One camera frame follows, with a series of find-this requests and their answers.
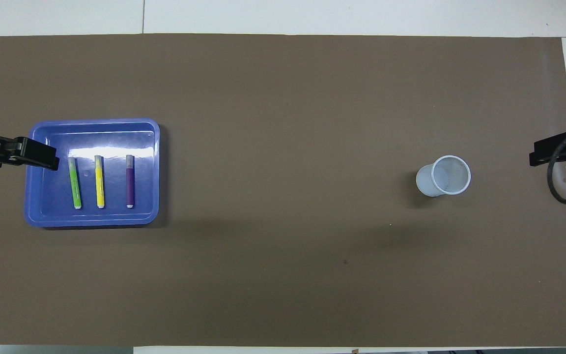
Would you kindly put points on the blue plastic tray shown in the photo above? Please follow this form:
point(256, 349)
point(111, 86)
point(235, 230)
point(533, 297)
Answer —
point(116, 216)

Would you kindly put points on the brown table mat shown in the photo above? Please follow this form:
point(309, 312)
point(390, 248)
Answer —
point(283, 123)

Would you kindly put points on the green marker pen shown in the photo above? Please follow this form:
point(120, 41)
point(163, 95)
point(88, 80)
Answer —
point(74, 184)

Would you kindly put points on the translucent plastic cup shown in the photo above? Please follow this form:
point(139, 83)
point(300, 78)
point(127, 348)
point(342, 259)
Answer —
point(430, 184)

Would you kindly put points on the purple marker pen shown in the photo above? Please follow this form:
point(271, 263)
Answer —
point(130, 182)

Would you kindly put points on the yellow marker pen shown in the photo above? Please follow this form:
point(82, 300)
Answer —
point(99, 182)

